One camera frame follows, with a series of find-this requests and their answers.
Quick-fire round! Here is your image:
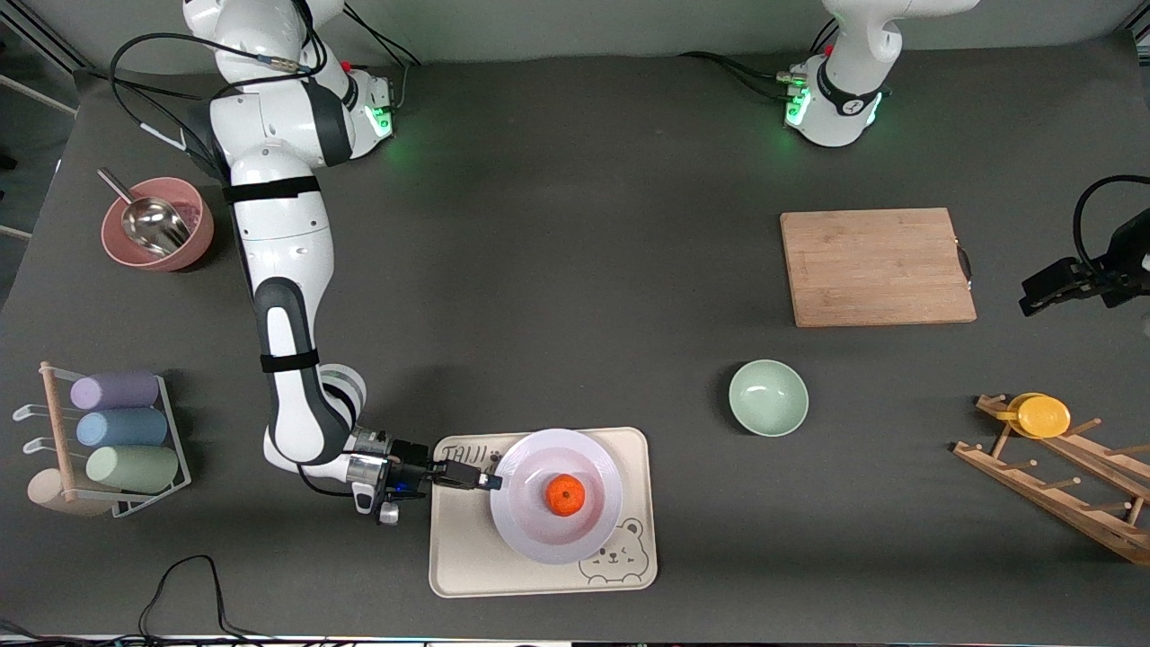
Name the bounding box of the blue cup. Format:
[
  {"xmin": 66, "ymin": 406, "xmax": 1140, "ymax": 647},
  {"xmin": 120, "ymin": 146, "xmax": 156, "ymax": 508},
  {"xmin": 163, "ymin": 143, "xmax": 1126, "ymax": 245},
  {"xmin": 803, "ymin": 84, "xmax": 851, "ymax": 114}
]
[{"xmin": 76, "ymin": 409, "xmax": 169, "ymax": 449}]

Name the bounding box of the wooden peg dish rack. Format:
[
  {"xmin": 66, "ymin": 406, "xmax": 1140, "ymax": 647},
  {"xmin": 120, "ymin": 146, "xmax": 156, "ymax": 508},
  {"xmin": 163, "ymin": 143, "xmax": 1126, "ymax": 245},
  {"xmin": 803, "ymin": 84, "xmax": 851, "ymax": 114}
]
[{"xmin": 952, "ymin": 393, "xmax": 1150, "ymax": 567}]

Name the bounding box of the black base cable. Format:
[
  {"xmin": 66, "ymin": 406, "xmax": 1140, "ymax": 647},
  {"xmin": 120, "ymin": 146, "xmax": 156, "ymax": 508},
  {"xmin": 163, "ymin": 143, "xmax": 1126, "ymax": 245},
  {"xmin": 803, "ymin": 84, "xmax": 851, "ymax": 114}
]
[
  {"xmin": 340, "ymin": 9, "xmax": 427, "ymax": 113},
  {"xmin": 677, "ymin": 49, "xmax": 802, "ymax": 103}
]

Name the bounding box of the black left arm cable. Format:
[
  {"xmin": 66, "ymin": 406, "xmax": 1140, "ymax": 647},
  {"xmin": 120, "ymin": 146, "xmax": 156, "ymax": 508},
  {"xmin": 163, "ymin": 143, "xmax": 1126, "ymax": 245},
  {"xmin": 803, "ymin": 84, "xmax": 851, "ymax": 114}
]
[{"xmin": 1073, "ymin": 174, "xmax": 1150, "ymax": 281}]

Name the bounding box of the cream bear print tray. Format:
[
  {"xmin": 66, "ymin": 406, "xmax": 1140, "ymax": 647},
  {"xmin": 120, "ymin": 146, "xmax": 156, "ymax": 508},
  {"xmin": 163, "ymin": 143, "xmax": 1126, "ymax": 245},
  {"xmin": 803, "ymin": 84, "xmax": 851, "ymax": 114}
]
[{"xmin": 429, "ymin": 426, "xmax": 659, "ymax": 598}]

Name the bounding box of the pink bowl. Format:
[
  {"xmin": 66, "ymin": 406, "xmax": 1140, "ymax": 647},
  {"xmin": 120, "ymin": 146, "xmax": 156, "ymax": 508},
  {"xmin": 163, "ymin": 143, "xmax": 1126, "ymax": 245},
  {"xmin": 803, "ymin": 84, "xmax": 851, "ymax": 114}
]
[{"xmin": 101, "ymin": 176, "xmax": 216, "ymax": 272}]

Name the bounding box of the wooden cutting board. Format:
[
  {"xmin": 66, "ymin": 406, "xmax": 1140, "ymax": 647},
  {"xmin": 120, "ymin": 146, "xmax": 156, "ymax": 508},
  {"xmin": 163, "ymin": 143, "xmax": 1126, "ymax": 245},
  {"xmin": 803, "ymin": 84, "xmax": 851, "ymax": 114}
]
[{"xmin": 780, "ymin": 208, "xmax": 978, "ymax": 329}]

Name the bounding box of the white round plate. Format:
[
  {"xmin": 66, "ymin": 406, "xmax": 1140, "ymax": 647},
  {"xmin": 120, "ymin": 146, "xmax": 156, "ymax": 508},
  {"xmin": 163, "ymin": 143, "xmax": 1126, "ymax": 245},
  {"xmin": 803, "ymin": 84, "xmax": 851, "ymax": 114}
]
[{"xmin": 490, "ymin": 429, "xmax": 624, "ymax": 565}]

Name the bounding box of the white wire cup rack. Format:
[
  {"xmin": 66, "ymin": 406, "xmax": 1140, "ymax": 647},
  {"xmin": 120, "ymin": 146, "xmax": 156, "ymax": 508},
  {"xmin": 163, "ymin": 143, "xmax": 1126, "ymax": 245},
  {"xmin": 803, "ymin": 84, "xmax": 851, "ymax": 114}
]
[{"xmin": 13, "ymin": 361, "xmax": 192, "ymax": 519}]

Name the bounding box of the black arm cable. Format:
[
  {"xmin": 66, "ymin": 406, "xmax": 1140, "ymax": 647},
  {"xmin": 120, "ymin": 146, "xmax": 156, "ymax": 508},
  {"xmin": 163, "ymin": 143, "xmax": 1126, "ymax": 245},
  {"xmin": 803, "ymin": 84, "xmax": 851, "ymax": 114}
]
[
  {"xmin": 1073, "ymin": 174, "xmax": 1150, "ymax": 281},
  {"xmin": 109, "ymin": 0, "xmax": 326, "ymax": 186}
]

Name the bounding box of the light green bowl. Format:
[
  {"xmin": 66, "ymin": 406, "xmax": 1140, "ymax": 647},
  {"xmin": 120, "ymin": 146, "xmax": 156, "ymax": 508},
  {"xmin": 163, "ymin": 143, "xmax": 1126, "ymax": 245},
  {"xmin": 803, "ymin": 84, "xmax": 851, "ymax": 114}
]
[{"xmin": 728, "ymin": 359, "xmax": 809, "ymax": 439}]

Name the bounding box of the beige cup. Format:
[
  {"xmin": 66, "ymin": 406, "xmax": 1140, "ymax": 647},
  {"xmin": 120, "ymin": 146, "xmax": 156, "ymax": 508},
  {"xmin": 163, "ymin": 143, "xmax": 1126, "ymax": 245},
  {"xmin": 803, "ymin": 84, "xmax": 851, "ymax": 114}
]
[{"xmin": 27, "ymin": 469, "xmax": 113, "ymax": 518}]

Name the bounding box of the yellow cup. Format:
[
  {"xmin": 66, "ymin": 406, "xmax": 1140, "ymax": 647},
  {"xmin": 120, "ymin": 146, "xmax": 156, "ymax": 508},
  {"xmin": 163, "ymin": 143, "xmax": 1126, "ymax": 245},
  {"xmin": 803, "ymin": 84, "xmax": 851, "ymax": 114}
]
[{"xmin": 995, "ymin": 393, "xmax": 1072, "ymax": 439}]

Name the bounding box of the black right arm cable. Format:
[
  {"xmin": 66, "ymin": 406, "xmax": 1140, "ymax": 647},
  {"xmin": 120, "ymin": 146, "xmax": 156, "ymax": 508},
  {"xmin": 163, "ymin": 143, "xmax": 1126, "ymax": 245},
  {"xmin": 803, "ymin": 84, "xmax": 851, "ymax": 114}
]
[{"xmin": 109, "ymin": 0, "xmax": 326, "ymax": 186}]

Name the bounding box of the black left base cable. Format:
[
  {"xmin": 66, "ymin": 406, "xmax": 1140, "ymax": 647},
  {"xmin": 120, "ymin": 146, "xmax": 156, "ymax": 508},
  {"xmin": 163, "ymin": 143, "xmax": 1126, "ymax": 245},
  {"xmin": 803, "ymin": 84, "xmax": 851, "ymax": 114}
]
[{"xmin": 677, "ymin": 49, "xmax": 802, "ymax": 103}]

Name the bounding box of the black right base cable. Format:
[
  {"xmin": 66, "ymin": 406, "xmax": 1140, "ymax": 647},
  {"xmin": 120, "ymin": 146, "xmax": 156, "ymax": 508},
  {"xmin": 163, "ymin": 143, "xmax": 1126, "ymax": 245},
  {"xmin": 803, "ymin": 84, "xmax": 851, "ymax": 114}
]
[{"xmin": 340, "ymin": 9, "xmax": 427, "ymax": 113}]

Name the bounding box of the black floor cable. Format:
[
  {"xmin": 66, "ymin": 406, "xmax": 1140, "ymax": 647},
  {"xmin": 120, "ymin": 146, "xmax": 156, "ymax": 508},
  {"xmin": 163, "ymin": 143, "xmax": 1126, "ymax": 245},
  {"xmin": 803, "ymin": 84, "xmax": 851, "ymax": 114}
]
[{"xmin": 0, "ymin": 554, "xmax": 270, "ymax": 647}]

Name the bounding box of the metal scoop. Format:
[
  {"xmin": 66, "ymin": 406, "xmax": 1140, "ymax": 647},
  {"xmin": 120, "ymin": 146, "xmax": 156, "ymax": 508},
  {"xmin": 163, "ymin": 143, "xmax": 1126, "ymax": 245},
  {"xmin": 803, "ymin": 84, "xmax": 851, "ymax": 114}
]
[{"xmin": 97, "ymin": 167, "xmax": 192, "ymax": 257}]

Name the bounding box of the purple cup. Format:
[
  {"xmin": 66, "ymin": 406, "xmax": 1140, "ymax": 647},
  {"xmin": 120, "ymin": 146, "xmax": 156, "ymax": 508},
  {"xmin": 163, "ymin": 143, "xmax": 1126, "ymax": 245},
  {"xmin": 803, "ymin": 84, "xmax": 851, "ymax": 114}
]
[{"xmin": 70, "ymin": 371, "xmax": 161, "ymax": 412}]

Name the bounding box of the orange fruit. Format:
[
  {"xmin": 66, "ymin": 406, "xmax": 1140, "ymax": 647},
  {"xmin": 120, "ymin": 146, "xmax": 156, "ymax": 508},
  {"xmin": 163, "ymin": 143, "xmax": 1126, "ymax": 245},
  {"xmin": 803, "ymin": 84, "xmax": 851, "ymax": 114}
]
[{"xmin": 546, "ymin": 474, "xmax": 587, "ymax": 518}]

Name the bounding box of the green cup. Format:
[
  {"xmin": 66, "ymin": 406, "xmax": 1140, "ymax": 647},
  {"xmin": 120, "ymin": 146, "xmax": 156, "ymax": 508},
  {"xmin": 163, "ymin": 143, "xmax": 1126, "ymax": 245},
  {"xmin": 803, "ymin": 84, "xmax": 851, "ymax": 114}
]
[{"xmin": 85, "ymin": 445, "xmax": 181, "ymax": 494}]

